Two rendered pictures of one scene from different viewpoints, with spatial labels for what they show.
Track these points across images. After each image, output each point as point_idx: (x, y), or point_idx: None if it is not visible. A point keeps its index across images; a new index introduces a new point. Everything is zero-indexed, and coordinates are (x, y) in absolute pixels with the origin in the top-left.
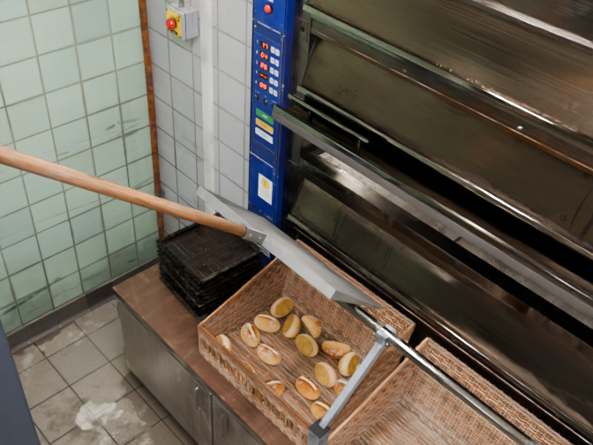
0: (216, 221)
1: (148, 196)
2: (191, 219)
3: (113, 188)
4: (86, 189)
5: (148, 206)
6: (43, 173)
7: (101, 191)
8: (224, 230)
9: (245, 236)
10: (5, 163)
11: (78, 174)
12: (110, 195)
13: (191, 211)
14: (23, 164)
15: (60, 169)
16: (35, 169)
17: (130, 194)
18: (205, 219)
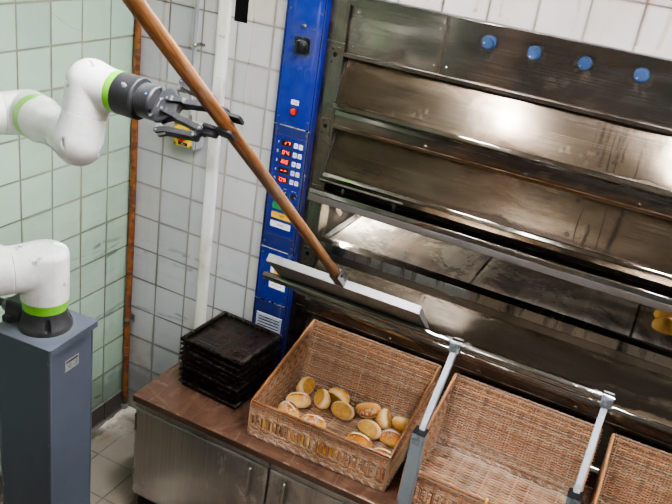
0: (329, 257)
1: (306, 224)
2: (320, 251)
3: (296, 211)
4: (285, 209)
5: (306, 232)
6: (275, 189)
7: (291, 212)
8: (331, 267)
9: (339, 276)
10: (263, 176)
11: (285, 195)
12: (294, 217)
13: (320, 244)
14: (270, 178)
15: (280, 188)
16: (273, 184)
17: (301, 219)
18: (325, 253)
